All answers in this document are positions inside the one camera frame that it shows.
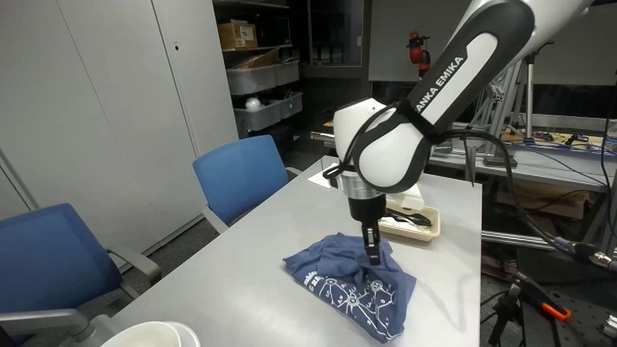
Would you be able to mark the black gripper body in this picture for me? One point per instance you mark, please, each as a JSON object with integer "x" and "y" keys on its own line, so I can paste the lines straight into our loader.
{"x": 367, "y": 208}

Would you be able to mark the brown cardboard piece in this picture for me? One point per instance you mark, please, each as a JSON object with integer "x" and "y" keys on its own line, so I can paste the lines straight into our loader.
{"x": 263, "y": 58}

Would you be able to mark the dark metal shelf unit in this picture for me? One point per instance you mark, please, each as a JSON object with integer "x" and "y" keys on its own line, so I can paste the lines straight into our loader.
{"x": 290, "y": 25}

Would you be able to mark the aluminium profile frame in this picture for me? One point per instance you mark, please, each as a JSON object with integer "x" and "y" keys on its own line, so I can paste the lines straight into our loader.
{"x": 498, "y": 122}

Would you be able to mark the beige plastic tray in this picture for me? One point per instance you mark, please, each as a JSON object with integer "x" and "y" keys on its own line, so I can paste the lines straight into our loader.
{"x": 417, "y": 230}

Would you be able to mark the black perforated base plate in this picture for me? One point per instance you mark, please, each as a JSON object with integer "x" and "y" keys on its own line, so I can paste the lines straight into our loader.
{"x": 581, "y": 320}

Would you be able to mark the blue office chair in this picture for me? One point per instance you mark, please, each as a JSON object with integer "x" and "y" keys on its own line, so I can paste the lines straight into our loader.
{"x": 51, "y": 257}
{"x": 242, "y": 174}

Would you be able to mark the small white round object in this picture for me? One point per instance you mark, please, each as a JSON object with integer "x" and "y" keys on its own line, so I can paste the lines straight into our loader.
{"x": 253, "y": 104}

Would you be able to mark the cardboard boxes under table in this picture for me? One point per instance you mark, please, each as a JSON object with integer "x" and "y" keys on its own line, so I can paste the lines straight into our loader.
{"x": 552, "y": 204}

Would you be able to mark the white tall cabinet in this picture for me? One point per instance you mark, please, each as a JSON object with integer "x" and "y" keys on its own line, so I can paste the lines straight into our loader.
{"x": 97, "y": 116}

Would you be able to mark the grey plastic storage bin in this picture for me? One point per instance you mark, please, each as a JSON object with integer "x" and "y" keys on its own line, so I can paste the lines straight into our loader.
{"x": 263, "y": 77}
{"x": 270, "y": 114}

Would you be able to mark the silver metal fitting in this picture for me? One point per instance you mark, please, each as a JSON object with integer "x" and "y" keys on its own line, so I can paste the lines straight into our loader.
{"x": 610, "y": 326}

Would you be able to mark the blue printed t-shirt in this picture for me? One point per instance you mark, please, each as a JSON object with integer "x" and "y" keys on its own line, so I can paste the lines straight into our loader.
{"x": 348, "y": 276}

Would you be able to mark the brown cardboard box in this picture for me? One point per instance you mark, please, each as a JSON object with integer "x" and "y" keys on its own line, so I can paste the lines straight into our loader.
{"x": 236, "y": 35}

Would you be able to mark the yellow printed mat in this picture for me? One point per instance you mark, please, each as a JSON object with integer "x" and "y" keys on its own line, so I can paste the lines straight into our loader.
{"x": 565, "y": 139}

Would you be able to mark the grey work table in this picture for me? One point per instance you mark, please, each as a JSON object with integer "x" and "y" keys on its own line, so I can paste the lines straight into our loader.
{"x": 552, "y": 166}

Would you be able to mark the aluminium robot stand frame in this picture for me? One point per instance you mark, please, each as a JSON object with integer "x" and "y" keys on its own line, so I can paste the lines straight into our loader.
{"x": 537, "y": 243}

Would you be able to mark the white bowl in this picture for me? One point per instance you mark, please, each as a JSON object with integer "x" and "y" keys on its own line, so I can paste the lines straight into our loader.
{"x": 151, "y": 336}

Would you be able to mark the white black Franka arm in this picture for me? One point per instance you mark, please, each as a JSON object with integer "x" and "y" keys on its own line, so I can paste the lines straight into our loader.
{"x": 386, "y": 154}

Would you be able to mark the black camera tripod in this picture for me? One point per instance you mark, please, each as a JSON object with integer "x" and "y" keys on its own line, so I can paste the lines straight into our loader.
{"x": 504, "y": 314}

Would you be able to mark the white paper sheet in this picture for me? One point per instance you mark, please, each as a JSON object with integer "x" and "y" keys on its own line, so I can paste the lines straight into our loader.
{"x": 321, "y": 176}

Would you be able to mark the black utensils bundle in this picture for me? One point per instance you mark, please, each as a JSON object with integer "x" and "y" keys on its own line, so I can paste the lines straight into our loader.
{"x": 411, "y": 218}

